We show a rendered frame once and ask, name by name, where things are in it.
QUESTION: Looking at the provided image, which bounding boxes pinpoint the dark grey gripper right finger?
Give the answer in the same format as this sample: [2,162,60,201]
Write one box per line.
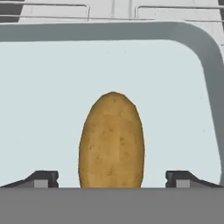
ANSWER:
[164,170,224,189]

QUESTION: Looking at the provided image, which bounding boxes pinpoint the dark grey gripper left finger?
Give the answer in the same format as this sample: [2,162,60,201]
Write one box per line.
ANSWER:
[0,170,60,189]

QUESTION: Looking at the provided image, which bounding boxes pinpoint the brown potato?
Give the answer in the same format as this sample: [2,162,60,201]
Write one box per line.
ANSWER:
[78,91,145,189]

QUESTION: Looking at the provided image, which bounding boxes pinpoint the grey oven tray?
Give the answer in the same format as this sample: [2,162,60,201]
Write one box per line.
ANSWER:
[0,20,224,189]

